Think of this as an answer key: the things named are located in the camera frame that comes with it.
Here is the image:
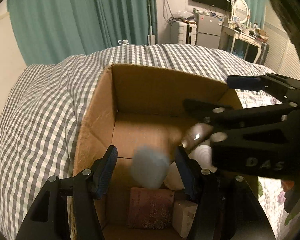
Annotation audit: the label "white cylindrical jar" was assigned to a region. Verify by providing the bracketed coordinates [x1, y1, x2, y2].
[190, 144, 217, 173]

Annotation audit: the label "white vanity table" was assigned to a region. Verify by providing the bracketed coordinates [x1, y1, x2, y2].
[219, 25, 264, 64]

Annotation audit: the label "pink patterned packet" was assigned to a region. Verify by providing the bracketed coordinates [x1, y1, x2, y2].
[127, 187, 175, 230]

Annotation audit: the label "white rectangular box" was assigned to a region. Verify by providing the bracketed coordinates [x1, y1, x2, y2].
[164, 160, 186, 190]

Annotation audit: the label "light blue earbuds case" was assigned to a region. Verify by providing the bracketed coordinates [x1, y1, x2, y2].
[130, 146, 170, 189]

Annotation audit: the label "dark suitcase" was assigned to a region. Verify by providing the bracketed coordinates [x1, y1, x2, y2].
[260, 42, 270, 64]

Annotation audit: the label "grey gingham bed cover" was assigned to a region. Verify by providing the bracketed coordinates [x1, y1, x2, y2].
[0, 44, 300, 240]

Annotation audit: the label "white power adapter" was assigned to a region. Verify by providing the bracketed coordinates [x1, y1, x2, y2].
[172, 200, 198, 238]

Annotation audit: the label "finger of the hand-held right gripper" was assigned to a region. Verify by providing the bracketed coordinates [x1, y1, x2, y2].
[184, 99, 300, 132]
[227, 73, 300, 104]

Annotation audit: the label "oval vanity mirror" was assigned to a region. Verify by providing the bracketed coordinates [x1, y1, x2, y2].
[232, 0, 250, 25]

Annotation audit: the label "white floral quilt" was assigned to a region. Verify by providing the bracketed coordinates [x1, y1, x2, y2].
[236, 90, 300, 227]

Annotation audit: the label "clear plastic bag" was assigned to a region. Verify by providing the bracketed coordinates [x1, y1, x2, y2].
[174, 10, 194, 22]

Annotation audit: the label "white louvred wardrobe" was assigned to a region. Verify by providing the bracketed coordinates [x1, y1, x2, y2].
[261, 5, 300, 80]

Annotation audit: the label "brown cardboard box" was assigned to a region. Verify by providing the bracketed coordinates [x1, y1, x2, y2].
[69, 64, 259, 240]

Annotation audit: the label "silver refrigerator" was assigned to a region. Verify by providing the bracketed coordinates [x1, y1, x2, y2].
[196, 14, 223, 49]

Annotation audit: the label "hanging black cables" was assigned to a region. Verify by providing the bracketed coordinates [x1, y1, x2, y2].
[162, 0, 174, 23]

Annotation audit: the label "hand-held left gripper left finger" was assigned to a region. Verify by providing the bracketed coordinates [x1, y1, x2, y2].
[15, 145, 118, 240]

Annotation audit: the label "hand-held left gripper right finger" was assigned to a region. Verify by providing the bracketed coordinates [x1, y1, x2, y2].
[174, 146, 275, 240]

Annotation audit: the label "white mop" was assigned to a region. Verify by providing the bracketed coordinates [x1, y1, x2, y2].
[146, 0, 156, 45]

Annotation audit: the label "white ribbed suitcase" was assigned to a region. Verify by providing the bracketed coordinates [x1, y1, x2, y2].
[170, 20, 198, 45]

